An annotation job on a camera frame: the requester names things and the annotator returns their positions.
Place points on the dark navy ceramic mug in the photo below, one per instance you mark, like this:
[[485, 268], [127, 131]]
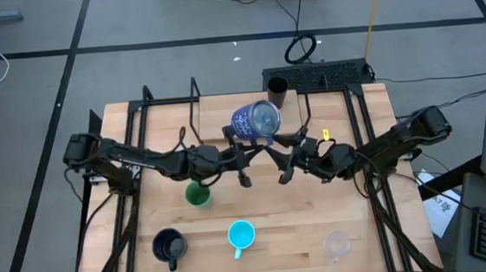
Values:
[[169, 244]]

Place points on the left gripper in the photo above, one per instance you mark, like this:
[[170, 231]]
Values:
[[210, 160]]

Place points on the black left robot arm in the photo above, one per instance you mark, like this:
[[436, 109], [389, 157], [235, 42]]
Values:
[[132, 158]]

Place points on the wooden shelf board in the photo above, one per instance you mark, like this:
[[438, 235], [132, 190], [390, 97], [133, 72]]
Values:
[[213, 121]]

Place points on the black aluminium table frame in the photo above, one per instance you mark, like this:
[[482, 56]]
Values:
[[135, 118]]

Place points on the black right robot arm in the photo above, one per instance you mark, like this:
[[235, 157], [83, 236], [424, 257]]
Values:
[[400, 141]]

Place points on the tall black tumbler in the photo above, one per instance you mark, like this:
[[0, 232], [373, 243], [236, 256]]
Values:
[[277, 90]]

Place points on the black perforated box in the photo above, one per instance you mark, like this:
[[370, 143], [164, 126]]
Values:
[[342, 74]]

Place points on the white paper sheet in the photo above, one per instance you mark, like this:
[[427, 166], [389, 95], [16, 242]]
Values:
[[442, 211]]

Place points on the green plastic tumbler cup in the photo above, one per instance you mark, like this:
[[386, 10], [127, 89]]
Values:
[[198, 194]]

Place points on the purple insulated mug with lid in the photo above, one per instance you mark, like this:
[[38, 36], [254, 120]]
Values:
[[255, 120]]

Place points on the turquoise plastic mug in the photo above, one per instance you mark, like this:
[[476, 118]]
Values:
[[241, 234]]

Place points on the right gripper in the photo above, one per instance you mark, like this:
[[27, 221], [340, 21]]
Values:
[[328, 164]]

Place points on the clear glass mug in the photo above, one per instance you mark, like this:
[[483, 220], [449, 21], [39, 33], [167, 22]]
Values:
[[337, 244]]

